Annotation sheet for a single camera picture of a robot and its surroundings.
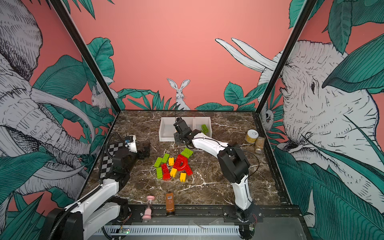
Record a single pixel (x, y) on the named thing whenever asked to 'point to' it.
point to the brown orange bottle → (170, 202)
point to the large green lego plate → (187, 152)
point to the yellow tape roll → (251, 135)
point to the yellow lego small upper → (171, 161)
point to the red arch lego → (181, 162)
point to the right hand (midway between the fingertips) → (177, 133)
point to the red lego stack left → (166, 174)
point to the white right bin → (198, 121)
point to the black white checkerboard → (108, 158)
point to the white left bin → (167, 129)
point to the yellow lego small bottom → (182, 177)
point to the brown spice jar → (260, 145)
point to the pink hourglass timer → (147, 214)
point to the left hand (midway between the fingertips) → (142, 140)
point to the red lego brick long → (188, 170)
